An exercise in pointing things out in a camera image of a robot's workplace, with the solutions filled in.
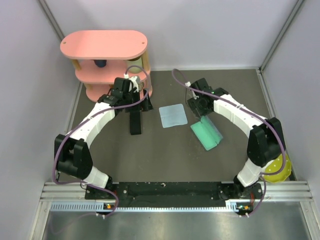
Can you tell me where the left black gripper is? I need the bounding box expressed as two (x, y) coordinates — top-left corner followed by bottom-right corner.
(122, 88), (153, 113)

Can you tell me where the black glasses case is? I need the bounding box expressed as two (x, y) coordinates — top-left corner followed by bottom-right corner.
(129, 111), (142, 136)

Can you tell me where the blue grey glasses case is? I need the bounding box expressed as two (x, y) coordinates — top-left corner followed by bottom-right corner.
(190, 116), (223, 151)

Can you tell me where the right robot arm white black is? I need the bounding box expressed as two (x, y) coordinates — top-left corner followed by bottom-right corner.
(185, 78), (286, 199)

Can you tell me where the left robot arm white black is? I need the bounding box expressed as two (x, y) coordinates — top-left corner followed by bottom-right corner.
(53, 75), (153, 199)

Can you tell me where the patterned ceramic bowl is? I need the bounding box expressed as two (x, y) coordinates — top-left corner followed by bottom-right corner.
(138, 82), (145, 92)

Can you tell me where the cream cylindrical jar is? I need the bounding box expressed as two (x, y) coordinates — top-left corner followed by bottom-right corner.
(125, 56), (143, 74)

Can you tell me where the dark blue cup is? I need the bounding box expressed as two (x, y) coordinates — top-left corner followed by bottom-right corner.
(94, 59), (107, 68)

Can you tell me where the pink three-tier wooden shelf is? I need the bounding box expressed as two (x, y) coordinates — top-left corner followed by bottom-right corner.
(60, 30), (153, 102)

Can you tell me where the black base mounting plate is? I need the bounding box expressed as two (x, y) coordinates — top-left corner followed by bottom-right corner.
(84, 181), (263, 209)

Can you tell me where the yellow green dotted plate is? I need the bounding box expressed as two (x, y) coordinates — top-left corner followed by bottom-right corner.
(263, 154), (292, 184)

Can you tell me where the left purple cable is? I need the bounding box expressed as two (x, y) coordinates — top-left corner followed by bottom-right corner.
(51, 65), (150, 220)

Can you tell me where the purple cable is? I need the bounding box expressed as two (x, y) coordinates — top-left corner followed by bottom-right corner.
(171, 68), (287, 218)
(51, 65), (150, 220)

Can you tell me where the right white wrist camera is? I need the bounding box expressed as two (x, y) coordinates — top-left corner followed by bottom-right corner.
(184, 81), (199, 100)

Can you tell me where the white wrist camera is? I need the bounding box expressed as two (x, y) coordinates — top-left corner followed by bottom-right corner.
(184, 81), (199, 100)
(123, 74), (141, 93)

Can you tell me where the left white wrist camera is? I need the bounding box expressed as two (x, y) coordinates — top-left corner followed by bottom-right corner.
(123, 74), (141, 93)

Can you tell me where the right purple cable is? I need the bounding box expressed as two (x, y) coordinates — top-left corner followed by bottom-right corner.
(171, 68), (287, 218)

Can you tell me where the aluminium rail with cable duct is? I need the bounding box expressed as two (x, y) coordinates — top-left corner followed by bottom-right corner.
(40, 181), (313, 214)

